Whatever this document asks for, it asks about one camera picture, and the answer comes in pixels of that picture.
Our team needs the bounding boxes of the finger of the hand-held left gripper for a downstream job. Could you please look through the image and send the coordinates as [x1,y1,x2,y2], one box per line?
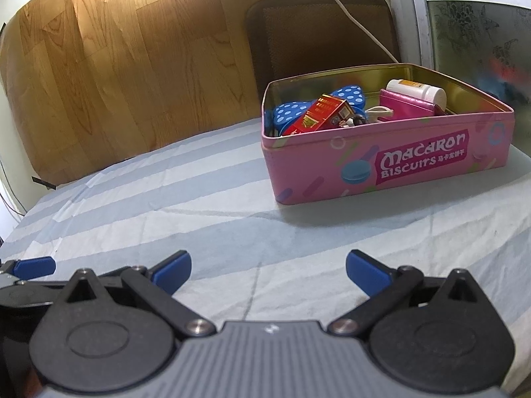
[0,257,56,286]

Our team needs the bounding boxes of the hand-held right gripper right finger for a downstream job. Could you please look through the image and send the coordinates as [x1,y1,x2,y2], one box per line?
[328,249,486,338]

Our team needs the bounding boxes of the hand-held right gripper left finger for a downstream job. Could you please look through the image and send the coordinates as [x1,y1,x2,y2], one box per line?
[60,251,217,338]

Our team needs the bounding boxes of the pink biscuit tin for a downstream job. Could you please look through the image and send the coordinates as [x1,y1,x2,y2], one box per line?
[261,63,515,206]

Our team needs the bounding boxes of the small red figurine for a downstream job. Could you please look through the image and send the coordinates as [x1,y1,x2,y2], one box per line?
[338,112,368,128]

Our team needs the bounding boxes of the red cigarette box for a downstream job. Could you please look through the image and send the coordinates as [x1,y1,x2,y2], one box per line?
[283,96,353,135]

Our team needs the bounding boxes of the magenta zip pouch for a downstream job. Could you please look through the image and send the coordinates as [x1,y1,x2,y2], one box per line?
[379,89,449,123]

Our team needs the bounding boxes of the blue polka-dot bow headband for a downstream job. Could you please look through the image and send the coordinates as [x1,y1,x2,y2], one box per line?
[265,84,368,137]

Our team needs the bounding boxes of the white plastic bottle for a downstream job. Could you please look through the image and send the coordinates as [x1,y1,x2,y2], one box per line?
[386,80,448,112]

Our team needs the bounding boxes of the striped bed sheet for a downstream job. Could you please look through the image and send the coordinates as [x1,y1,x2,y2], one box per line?
[0,116,531,398]

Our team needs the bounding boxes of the wood-pattern panel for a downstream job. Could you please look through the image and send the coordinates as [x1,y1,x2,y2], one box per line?
[0,0,264,185]

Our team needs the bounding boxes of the black cable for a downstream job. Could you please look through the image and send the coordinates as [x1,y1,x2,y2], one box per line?
[0,162,26,216]

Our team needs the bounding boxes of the grey window frame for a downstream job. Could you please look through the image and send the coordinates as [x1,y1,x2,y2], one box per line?
[382,0,531,154]

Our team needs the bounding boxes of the white cable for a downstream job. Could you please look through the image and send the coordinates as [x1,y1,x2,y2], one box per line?
[305,0,399,65]

